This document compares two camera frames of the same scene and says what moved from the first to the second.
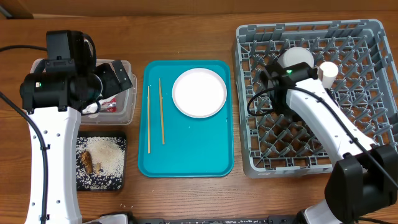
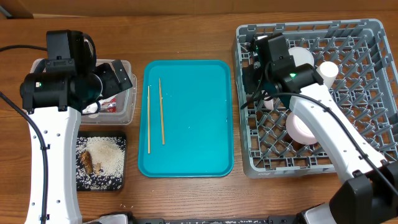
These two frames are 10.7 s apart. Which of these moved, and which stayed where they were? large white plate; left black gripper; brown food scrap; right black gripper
Moved: right black gripper; large white plate
Stayed: left black gripper; brown food scrap
